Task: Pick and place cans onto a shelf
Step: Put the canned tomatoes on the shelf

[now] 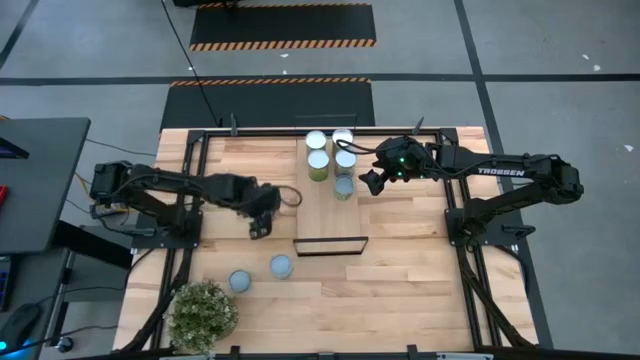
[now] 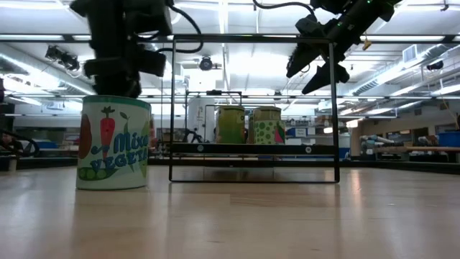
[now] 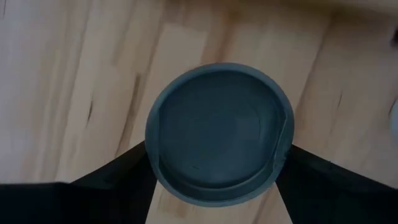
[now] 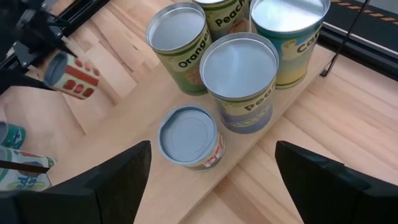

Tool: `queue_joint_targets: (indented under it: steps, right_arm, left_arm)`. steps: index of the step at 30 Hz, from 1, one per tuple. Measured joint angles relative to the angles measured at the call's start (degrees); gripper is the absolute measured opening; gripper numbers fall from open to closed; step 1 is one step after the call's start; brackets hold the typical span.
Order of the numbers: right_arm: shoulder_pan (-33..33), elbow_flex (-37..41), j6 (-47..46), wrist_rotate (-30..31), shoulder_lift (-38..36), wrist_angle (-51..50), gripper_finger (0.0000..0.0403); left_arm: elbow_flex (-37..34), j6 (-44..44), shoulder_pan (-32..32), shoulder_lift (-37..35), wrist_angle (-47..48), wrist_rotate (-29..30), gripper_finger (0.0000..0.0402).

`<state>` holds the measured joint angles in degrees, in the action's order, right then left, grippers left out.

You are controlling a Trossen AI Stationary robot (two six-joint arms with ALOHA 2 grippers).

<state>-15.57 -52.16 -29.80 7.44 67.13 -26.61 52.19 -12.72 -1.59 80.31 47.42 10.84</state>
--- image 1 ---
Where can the dark keyboard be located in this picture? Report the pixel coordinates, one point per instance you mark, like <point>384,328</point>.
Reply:
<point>4,282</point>

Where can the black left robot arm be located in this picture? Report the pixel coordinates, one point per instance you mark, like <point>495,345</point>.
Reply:
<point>165,182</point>

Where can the green potted artificial plant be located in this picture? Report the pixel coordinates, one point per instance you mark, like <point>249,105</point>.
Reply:
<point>200,315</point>

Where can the black metal table frame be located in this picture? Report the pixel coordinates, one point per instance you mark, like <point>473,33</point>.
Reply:
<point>270,132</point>

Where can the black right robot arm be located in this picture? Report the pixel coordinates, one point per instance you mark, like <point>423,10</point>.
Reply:
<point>500,172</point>

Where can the black hazard striped floor mat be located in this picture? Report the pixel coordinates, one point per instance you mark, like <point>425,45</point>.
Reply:
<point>280,22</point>
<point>270,102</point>

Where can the black frame mounted post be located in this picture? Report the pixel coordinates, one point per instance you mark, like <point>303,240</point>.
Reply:
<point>233,127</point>
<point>417,127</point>

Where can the dark grey desk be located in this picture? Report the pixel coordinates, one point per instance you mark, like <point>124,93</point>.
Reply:
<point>45,185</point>

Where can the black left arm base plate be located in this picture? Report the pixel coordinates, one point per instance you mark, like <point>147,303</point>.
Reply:
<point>150,242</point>

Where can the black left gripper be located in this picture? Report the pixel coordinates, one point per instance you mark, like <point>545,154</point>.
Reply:
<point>260,200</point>

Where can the black caster wheel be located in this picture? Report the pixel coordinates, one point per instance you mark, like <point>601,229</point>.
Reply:
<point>65,344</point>

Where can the oranges labelled green tin can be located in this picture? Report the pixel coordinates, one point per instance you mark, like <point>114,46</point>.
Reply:
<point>318,161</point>

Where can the dark device on desk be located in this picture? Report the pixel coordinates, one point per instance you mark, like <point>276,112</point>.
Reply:
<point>10,149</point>

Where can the green medium tin can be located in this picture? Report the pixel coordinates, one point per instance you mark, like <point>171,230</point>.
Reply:
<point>344,186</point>

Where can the black desk base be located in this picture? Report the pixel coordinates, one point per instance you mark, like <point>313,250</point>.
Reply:
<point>90,242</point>

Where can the yellow-green tall tin can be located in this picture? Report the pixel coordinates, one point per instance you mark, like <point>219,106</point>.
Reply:
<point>345,160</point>

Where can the black frame bracket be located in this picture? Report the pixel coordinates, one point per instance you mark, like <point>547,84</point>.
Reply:
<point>235,351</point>
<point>412,351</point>

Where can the small red item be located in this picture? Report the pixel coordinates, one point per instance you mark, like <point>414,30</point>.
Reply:
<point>2,194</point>

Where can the wooden shelf with black frame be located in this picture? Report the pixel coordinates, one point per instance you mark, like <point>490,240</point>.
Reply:
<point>327,220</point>

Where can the blue labelled tall tin can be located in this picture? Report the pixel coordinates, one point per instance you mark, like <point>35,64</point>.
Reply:
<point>342,136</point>

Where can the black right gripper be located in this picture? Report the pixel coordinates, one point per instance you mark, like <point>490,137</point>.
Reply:
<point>402,157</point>

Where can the peaches labelled tin can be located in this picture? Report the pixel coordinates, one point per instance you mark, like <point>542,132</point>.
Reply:
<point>315,140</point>

